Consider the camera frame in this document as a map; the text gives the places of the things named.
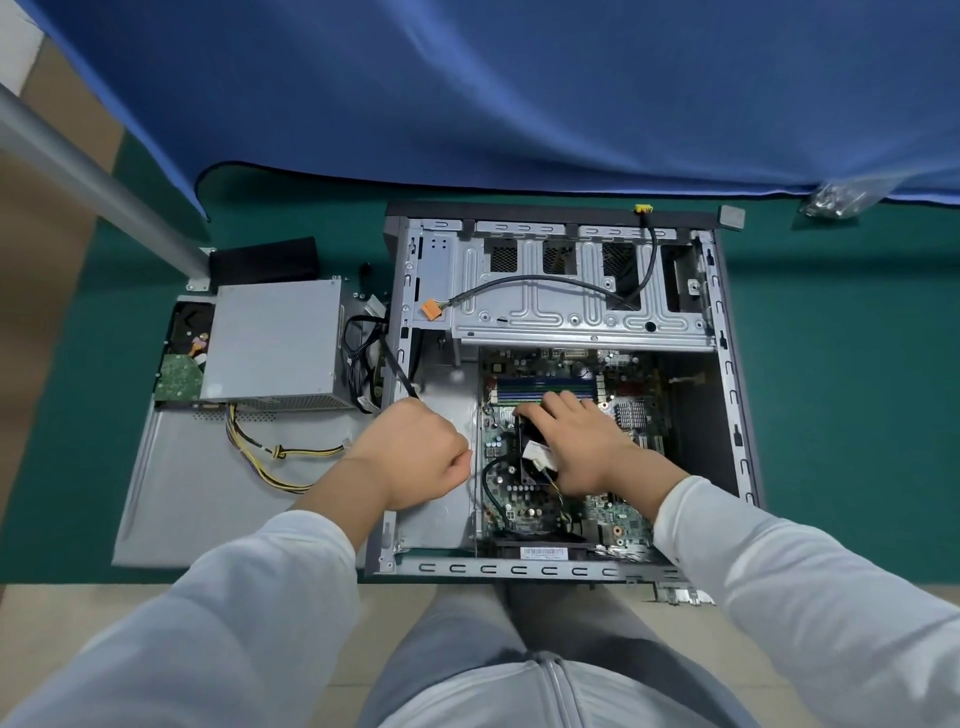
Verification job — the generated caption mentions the thin black looped cable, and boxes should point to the thin black looped cable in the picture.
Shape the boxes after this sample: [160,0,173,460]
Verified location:
[479,455,528,538]

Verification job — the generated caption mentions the blue cloth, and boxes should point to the blue cloth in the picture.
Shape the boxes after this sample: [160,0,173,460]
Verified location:
[21,0,960,223]

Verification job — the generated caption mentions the grey power supply unit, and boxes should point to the grey power supply unit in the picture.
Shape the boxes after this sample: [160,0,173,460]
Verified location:
[198,276,362,414]

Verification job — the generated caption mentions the metal pole bracket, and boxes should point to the metal pole bracket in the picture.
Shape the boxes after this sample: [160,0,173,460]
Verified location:
[183,245,219,293]

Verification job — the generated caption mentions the silver chipset heatsink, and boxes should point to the silver chipset heatsink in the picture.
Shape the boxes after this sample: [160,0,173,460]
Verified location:
[610,398,651,433]

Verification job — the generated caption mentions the yellow and black cable bundle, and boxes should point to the yellow and black cable bundle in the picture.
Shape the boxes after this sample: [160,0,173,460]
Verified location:
[224,402,351,495]

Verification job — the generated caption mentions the green mat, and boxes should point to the green mat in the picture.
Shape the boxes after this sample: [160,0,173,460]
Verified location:
[0,130,960,588]

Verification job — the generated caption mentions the grey metal pole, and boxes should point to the grey metal pole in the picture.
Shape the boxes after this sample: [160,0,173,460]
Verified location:
[0,81,213,283]

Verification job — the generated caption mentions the metal drive cage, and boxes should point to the metal drive cage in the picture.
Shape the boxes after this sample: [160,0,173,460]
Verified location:
[450,219,718,351]

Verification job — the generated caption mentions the person's left hand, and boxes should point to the person's left hand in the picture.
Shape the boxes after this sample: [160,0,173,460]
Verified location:
[357,398,472,513]

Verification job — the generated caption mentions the person's right forearm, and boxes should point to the person's right forearm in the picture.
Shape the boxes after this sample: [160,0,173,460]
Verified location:
[646,472,960,728]

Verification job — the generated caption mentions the clear bag of screws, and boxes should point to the clear bag of screws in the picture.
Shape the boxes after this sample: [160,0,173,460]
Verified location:
[795,177,894,221]

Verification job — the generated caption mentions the black box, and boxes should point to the black box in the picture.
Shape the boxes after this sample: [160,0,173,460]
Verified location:
[207,236,321,287]

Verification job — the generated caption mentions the green motherboard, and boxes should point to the green motherboard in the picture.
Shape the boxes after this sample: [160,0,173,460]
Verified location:
[475,345,670,565]

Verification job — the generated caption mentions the black cable with yellow connector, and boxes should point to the black cable with yellow connector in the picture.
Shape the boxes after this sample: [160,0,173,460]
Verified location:
[631,202,661,310]

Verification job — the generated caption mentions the person's legs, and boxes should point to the person's legs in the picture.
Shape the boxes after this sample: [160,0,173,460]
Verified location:
[355,580,760,728]

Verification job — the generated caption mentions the person's left forearm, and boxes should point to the person's left forearm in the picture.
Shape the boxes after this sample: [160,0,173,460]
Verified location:
[0,446,395,728]

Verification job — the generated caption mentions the grey cable with orange connector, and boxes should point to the grey cable with orange connector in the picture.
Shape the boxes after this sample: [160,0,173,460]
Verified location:
[416,275,646,326]

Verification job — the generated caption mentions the person's right hand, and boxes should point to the person's right hand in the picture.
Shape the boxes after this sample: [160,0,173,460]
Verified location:
[513,389,691,513]

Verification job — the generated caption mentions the grey computer case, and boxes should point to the grey computer case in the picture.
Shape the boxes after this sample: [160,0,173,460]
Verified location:
[360,200,767,588]

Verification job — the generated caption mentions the hard drive with green board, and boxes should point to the hard drive with green board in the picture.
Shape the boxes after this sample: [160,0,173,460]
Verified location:
[153,295,219,407]

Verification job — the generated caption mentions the blue memory module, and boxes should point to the blue memory module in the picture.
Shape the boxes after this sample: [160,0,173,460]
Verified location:
[487,374,603,399]

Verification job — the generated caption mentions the grey case side panel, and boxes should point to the grey case side panel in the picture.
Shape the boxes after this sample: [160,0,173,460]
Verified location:
[110,281,399,570]

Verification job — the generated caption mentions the light grey jacket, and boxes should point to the light grey jacket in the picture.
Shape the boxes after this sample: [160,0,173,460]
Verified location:
[390,649,663,728]

